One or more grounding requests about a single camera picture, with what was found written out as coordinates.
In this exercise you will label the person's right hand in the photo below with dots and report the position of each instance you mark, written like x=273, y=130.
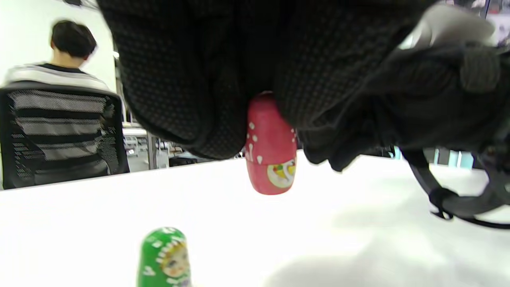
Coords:
x=430, y=103

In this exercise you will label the person's left hand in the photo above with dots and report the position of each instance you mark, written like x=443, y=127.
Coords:
x=199, y=59

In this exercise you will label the tiny pink Russian doll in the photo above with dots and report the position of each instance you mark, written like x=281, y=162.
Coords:
x=271, y=159

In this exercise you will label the tiny green Russian doll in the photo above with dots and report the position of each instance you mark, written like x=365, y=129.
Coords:
x=159, y=263

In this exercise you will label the black mesh office chair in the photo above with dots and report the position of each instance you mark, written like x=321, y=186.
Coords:
x=117, y=139

